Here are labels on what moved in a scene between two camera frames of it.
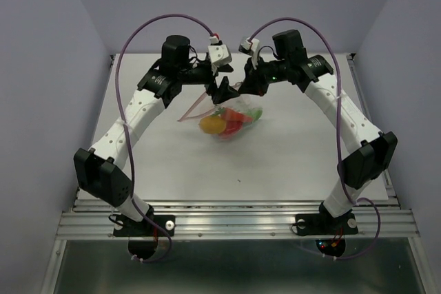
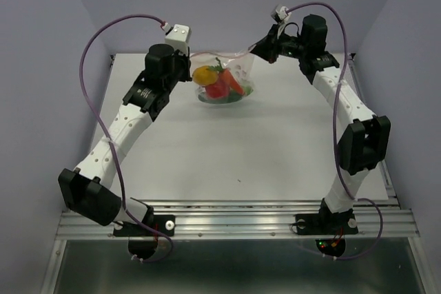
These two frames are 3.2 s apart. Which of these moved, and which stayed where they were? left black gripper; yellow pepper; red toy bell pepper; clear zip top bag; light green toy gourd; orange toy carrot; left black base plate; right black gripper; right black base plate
Moved: red toy bell pepper; left black gripper; clear zip top bag; yellow pepper; light green toy gourd; orange toy carrot; right black gripper
Stayed: left black base plate; right black base plate
